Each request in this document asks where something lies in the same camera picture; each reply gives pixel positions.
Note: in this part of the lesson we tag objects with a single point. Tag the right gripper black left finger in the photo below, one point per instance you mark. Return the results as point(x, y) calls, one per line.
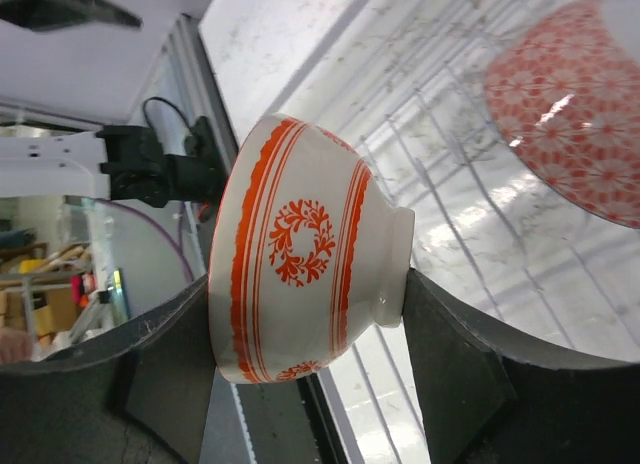
point(138, 393)

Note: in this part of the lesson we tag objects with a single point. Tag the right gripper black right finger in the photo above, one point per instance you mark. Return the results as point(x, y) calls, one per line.
point(490, 393)

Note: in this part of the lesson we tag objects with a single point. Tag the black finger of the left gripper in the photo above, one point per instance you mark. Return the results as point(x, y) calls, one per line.
point(52, 15)

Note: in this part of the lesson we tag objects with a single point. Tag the orange white floral bowl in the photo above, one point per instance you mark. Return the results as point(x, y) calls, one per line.
point(306, 255)

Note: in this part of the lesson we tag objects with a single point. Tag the red floral pattern bowl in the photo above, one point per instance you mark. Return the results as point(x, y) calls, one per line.
point(566, 99)

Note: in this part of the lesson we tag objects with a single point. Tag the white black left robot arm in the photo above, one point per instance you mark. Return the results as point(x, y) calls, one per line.
point(84, 67)

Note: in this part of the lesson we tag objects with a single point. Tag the clear wire dish rack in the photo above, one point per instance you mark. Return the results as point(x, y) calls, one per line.
point(402, 81)

